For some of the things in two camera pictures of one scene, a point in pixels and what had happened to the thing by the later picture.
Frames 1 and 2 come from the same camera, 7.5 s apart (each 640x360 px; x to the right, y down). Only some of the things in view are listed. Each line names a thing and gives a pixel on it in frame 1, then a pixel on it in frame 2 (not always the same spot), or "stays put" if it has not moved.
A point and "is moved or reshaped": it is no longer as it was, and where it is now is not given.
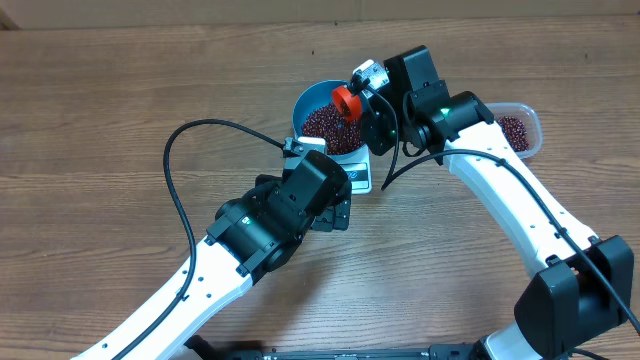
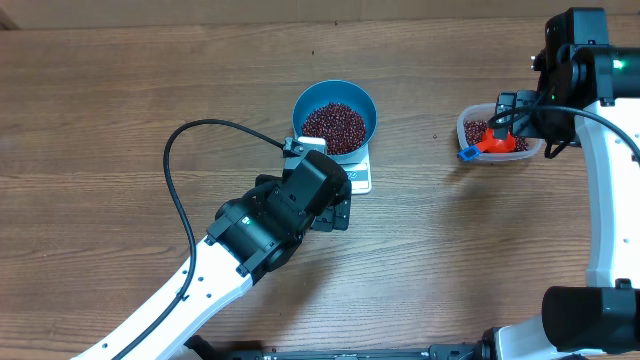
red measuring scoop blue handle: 348,103 is moved or reshaped
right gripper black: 374,129 → 554,145
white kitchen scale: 355,164 stays put
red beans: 342,136 stays put
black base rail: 198,348 stays put
